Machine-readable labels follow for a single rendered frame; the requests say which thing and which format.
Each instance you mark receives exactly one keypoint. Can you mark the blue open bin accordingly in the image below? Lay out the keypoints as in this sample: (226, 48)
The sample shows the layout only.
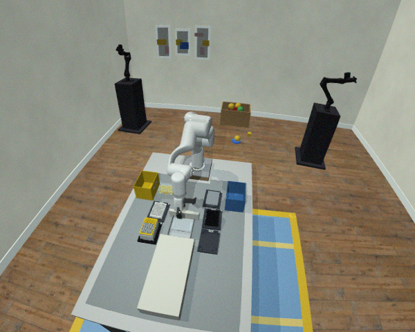
(235, 191)

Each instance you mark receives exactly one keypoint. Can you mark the yellow open-top bin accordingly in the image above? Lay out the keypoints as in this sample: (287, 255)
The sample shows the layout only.
(150, 180)

